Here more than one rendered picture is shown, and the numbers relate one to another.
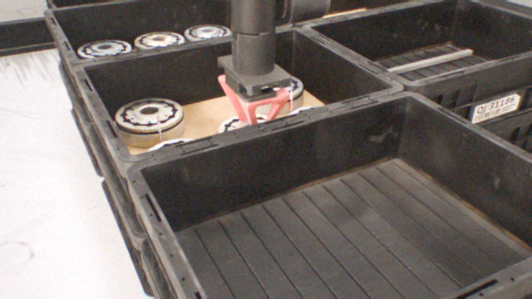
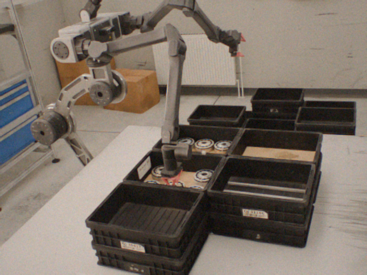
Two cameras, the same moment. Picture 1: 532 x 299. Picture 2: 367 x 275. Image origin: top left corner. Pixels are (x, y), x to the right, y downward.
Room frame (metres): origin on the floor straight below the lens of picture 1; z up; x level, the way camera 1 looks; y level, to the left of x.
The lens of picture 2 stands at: (-0.32, -1.35, 1.90)
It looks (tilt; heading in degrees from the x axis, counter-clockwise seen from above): 26 degrees down; 53
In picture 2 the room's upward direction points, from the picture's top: 8 degrees counter-clockwise
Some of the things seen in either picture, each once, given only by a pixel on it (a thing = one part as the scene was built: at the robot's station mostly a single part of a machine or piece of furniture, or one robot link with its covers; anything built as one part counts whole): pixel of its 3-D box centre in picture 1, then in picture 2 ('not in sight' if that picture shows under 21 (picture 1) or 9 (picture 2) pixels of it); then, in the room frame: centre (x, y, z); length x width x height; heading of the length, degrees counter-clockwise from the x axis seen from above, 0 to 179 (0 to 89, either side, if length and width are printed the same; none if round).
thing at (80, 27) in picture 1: (170, 50); (199, 149); (0.91, 0.18, 0.87); 0.40 x 0.30 x 0.11; 118
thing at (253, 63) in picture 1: (253, 54); (170, 163); (0.61, 0.01, 0.98); 0.10 x 0.07 x 0.07; 27
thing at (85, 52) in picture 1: (105, 50); (184, 142); (0.93, 0.31, 0.86); 0.10 x 0.10 x 0.01
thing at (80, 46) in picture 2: not in sight; (84, 47); (0.58, 0.52, 1.45); 0.09 x 0.08 x 0.12; 29
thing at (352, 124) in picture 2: not in sight; (325, 143); (2.12, 0.22, 0.37); 0.40 x 0.30 x 0.45; 119
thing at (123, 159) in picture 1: (233, 85); (175, 170); (0.65, 0.04, 0.92); 0.40 x 0.30 x 0.02; 118
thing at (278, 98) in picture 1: (257, 105); (171, 178); (0.60, 0.01, 0.91); 0.07 x 0.07 x 0.09; 27
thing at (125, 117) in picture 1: (150, 114); (161, 170); (0.66, 0.18, 0.86); 0.10 x 0.10 x 0.01
